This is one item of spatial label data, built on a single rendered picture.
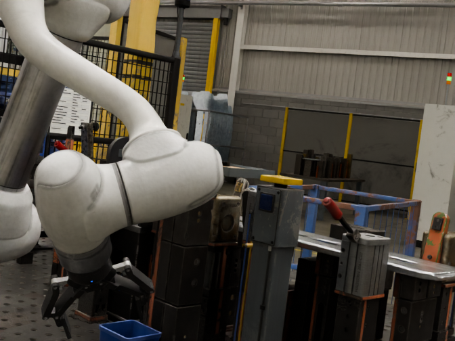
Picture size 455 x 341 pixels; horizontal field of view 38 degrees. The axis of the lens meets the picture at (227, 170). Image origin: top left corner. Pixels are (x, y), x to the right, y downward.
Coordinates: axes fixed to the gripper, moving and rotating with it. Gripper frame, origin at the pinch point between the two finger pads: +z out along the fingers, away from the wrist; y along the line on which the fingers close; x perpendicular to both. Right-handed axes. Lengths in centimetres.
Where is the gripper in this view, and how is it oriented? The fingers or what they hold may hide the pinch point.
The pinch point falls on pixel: (103, 320)
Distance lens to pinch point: 129.9
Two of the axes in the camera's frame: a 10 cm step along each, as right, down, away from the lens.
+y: -9.6, 2.1, -1.8
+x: 2.8, 6.8, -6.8
